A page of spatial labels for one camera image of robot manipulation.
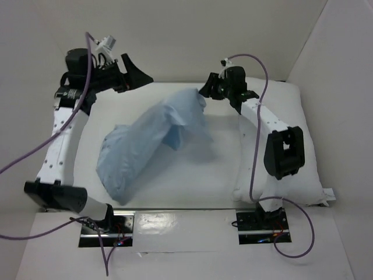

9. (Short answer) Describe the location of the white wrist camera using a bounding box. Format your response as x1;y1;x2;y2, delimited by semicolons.
94;35;116;64
219;58;234;79

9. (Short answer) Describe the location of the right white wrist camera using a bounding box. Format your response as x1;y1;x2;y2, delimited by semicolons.
219;58;234;79

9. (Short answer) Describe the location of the white pillow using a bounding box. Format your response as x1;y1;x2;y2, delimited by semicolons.
233;78;336;211

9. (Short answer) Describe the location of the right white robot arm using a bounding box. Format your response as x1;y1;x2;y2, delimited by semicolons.
199;66;305;180

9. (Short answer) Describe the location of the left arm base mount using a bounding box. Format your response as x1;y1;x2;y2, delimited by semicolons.
78;211;135;248

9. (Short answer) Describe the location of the light blue pillowcase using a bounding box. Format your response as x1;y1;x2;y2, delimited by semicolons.
96;88;212;203

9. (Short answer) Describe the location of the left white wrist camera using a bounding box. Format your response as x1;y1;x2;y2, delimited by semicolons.
94;35;116;64

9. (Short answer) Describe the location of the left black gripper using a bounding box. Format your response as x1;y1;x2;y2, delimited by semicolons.
87;53;153;93

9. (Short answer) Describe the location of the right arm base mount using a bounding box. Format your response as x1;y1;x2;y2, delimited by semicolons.
231;208;292;245

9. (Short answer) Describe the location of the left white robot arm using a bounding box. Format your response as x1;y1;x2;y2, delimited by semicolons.
24;48;153;233

